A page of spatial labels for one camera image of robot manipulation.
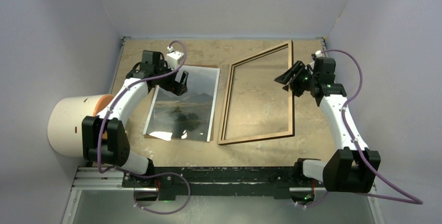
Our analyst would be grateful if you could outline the clear acrylic sheet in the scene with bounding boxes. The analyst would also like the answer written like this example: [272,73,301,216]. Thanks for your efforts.
[145,65,220,143]

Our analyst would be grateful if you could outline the brown cardboard backing board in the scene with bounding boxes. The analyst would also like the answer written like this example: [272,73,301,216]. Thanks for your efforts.
[143,65,220,142]

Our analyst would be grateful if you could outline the black wooden picture frame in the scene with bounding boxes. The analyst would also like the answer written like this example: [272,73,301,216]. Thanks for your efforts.
[217,40,295,145]

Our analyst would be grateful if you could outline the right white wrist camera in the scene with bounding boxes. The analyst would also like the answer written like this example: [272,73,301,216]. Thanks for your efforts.
[311,50,325,61]

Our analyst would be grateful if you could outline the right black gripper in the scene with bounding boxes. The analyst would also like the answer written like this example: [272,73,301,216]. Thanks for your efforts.
[274,61,318,98]

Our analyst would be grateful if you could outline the white cylinder orange lid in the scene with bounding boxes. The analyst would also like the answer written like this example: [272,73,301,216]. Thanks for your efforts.
[47,94,114,157]

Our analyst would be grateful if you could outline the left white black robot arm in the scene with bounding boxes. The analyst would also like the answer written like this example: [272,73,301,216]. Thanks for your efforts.
[81,47,188,187]

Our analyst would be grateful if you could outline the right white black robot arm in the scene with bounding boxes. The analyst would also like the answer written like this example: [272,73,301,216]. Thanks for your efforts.
[275,57,381,193]

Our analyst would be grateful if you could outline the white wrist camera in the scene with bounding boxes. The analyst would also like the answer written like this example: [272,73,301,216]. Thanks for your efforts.
[165,51,185,69]
[311,50,325,61]

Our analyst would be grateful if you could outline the aluminium rail frame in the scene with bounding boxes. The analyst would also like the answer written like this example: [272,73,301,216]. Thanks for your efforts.
[61,36,385,224]

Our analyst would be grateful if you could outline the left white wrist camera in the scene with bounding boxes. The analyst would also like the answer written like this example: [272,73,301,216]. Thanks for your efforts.
[165,51,185,69]

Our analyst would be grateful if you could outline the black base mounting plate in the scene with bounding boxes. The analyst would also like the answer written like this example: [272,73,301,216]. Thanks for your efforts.
[122,166,324,201]

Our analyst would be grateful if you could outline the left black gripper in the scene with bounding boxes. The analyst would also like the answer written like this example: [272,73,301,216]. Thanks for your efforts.
[154,59,187,95]

